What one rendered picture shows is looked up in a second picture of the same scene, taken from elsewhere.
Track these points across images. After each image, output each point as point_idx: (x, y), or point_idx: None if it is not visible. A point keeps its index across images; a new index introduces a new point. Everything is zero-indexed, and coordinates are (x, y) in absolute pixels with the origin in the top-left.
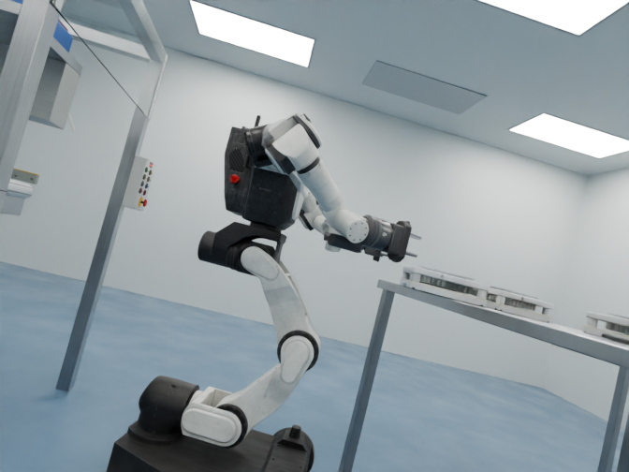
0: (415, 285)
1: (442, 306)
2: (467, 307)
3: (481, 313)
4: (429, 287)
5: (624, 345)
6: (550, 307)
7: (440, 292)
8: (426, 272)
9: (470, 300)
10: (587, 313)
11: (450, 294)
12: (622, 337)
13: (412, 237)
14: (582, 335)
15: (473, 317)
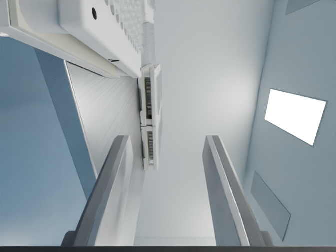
0: (21, 36)
1: (49, 84)
2: (84, 153)
3: (90, 180)
4: (60, 53)
5: (134, 157)
6: (149, 23)
7: (75, 61)
8: (98, 46)
9: (104, 74)
10: (153, 71)
11: (88, 67)
12: (143, 104)
13: (213, 186)
14: (121, 244)
15: (75, 168)
